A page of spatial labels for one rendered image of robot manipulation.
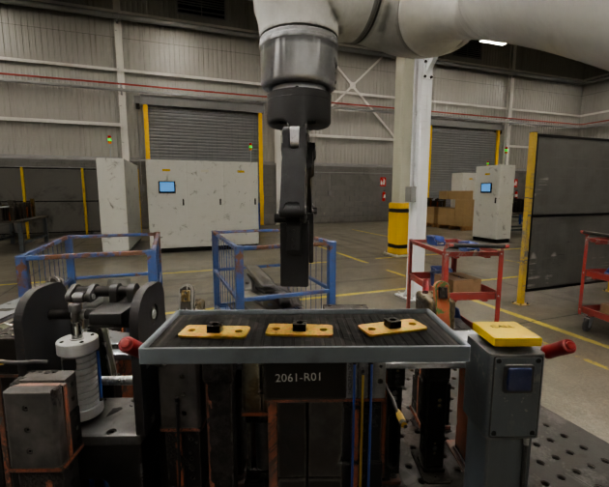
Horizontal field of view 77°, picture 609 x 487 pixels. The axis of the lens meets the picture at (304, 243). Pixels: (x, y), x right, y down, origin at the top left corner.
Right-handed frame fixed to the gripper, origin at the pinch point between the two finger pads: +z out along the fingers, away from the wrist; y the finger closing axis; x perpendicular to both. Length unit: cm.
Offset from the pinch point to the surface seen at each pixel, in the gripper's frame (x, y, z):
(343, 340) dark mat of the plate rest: -5.5, -2.8, 8.7
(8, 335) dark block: 45.0, 6.2, 12.9
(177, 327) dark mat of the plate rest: 16.1, 0.4, 8.7
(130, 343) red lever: 20.6, -3.4, 9.5
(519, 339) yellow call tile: -26.9, -0.7, 9.0
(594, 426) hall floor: -157, 165, 125
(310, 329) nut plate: -1.4, 0.0, 8.4
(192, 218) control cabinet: 295, 779, 51
